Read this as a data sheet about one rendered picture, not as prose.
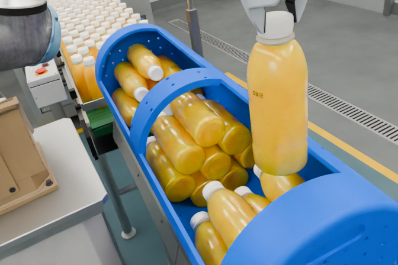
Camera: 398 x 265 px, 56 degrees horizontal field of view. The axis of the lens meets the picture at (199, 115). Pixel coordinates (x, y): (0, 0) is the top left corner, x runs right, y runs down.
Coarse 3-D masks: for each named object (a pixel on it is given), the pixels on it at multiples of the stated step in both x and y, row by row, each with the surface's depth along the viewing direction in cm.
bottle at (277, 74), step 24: (264, 48) 40; (288, 48) 39; (264, 72) 40; (288, 72) 39; (264, 96) 41; (288, 96) 40; (264, 120) 43; (288, 120) 42; (264, 144) 44; (288, 144) 44; (264, 168) 46; (288, 168) 45
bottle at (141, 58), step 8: (136, 48) 109; (144, 48) 108; (128, 56) 111; (136, 56) 105; (144, 56) 102; (152, 56) 102; (136, 64) 104; (144, 64) 100; (152, 64) 100; (160, 64) 102; (144, 72) 101
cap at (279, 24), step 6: (270, 12) 40; (276, 12) 40; (282, 12) 40; (288, 12) 39; (270, 18) 39; (276, 18) 39; (282, 18) 38; (288, 18) 38; (270, 24) 38; (276, 24) 38; (282, 24) 38; (288, 24) 38; (270, 30) 38; (276, 30) 38; (282, 30) 38; (288, 30) 38; (264, 36) 39; (270, 36) 39; (276, 36) 38; (282, 36) 38
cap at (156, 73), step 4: (152, 68) 98; (156, 68) 98; (160, 68) 98; (148, 72) 99; (152, 72) 98; (156, 72) 99; (160, 72) 99; (152, 76) 99; (156, 76) 99; (160, 76) 99; (156, 80) 100
